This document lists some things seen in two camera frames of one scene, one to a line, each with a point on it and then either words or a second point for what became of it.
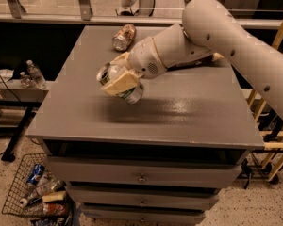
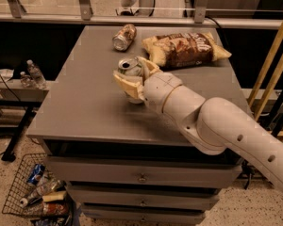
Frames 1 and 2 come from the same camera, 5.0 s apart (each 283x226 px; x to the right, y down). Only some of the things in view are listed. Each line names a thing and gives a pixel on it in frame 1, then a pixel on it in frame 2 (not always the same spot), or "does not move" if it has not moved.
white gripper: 143,56 to 160,88
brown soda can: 124,38 does not move
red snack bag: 55,208 does not move
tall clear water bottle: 39,81 does not move
